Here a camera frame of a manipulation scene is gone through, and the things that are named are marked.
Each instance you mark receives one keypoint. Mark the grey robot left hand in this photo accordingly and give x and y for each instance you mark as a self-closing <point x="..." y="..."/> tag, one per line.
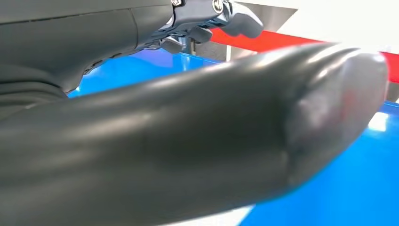
<point x="187" y="140"/>

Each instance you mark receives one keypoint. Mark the blue metal shelf rack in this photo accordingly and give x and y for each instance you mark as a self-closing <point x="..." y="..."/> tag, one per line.
<point x="343" y="193"/>

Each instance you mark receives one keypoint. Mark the red barrier belt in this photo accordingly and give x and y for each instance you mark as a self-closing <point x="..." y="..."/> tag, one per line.
<point x="274" y="40"/>

